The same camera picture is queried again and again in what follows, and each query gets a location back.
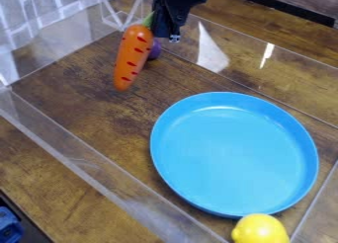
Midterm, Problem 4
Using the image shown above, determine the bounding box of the clear acrylic enclosure wall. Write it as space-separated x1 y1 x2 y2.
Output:
0 0 338 243

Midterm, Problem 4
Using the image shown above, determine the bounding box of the blue round tray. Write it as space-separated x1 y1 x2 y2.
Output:
149 92 319 217

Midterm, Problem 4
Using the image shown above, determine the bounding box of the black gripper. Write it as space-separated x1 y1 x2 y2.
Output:
151 0 207 42

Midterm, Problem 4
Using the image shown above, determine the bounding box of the purple toy eggplant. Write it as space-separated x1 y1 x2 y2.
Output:
148 39 161 60

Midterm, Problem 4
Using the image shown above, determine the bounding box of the orange toy carrot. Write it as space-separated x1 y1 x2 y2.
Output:
112 12 155 91

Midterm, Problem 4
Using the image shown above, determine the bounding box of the yellow toy lemon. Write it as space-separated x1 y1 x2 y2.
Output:
231 213 290 243

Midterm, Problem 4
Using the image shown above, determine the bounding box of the blue object at corner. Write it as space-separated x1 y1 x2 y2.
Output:
0 206 24 243

